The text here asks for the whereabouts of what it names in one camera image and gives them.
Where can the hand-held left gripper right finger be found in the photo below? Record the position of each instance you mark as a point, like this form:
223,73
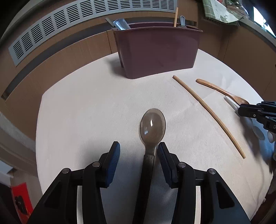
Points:
164,167

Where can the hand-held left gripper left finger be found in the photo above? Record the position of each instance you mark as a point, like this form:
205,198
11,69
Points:
113,164

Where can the wooden chopstick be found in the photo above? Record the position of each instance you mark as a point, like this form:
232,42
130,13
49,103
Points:
208,109
175,17

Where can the blue grey rice paddle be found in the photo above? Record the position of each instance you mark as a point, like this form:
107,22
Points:
121,24

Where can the maroon plastic utensil holder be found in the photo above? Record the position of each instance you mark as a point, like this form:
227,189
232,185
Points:
159,49

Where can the long grey vent grille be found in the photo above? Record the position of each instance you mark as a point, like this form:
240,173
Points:
64,19

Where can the long translucent grey spoon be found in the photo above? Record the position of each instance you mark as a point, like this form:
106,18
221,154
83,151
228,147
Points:
153,127

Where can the clear plastic spoon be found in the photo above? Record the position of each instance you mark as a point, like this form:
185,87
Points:
231,103

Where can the wooden spoon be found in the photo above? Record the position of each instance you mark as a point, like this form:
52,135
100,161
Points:
215,87

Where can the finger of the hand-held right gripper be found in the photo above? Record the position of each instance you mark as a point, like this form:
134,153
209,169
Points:
268,104
250,109

